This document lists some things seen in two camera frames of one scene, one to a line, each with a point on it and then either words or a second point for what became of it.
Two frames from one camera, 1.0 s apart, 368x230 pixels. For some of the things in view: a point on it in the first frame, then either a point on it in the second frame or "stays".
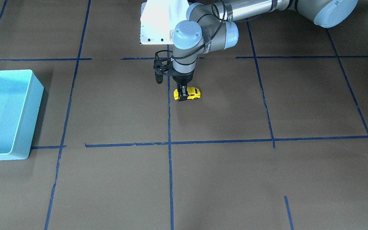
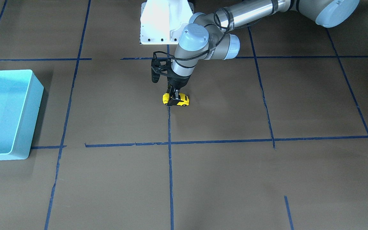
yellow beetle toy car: x=193 y=93 -> x=165 y=97
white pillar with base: x=158 y=18 stays
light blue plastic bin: x=9 y=102 stays
